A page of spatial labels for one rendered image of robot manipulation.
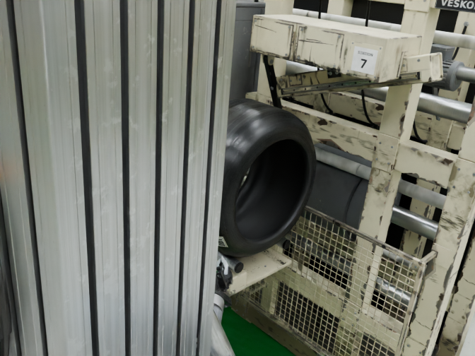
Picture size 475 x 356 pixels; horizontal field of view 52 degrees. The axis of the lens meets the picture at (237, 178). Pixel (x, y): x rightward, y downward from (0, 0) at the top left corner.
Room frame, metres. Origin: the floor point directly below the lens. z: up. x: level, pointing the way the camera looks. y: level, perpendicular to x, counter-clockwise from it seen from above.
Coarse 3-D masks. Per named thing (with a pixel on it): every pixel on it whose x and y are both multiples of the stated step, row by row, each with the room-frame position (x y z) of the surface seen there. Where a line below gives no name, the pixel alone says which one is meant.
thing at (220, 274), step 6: (222, 264) 1.31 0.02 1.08; (216, 270) 1.30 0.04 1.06; (222, 270) 1.32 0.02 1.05; (216, 276) 1.27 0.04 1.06; (222, 276) 1.27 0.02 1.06; (216, 282) 1.25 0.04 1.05; (222, 282) 1.27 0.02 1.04; (216, 288) 1.23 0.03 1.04; (222, 288) 1.27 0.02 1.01; (228, 288) 1.28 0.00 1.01; (216, 294) 1.21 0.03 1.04; (222, 294) 1.22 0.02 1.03
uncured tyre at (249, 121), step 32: (256, 128) 1.60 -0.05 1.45; (288, 128) 1.69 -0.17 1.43; (256, 160) 2.01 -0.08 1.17; (288, 160) 1.97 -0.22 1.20; (224, 192) 1.48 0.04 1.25; (256, 192) 1.99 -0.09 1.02; (288, 192) 1.92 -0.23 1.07; (224, 224) 1.48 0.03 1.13; (256, 224) 1.85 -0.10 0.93; (288, 224) 1.73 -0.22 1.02
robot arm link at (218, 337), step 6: (216, 318) 0.97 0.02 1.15; (216, 324) 0.96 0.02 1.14; (216, 330) 0.95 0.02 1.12; (222, 330) 0.98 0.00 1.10; (216, 336) 0.95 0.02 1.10; (222, 336) 0.97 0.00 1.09; (216, 342) 0.95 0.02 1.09; (222, 342) 0.96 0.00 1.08; (228, 342) 0.99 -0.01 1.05; (216, 348) 0.95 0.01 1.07; (222, 348) 0.96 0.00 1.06; (228, 348) 0.98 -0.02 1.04; (210, 354) 0.95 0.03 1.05; (216, 354) 0.95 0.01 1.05; (222, 354) 0.96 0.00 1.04; (228, 354) 0.97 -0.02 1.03; (234, 354) 1.00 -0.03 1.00
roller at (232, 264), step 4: (220, 252) 1.63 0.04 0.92; (220, 256) 1.61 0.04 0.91; (224, 256) 1.60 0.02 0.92; (228, 256) 1.60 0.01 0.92; (232, 256) 1.60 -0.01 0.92; (228, 260) 1.58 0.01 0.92; (232, 260) 1.58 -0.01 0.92; (236, 260) 1.58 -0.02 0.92; (228, 264) 1.57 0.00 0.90; (232, 264) 1.56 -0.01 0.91; (236, 264) 1.56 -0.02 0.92; (240, 264) 1.56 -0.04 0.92; (232, 268) 1.56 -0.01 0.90; (236, 268) 1.55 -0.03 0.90; (240, 268) 1.56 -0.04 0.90; (236, 272) 1.55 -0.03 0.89
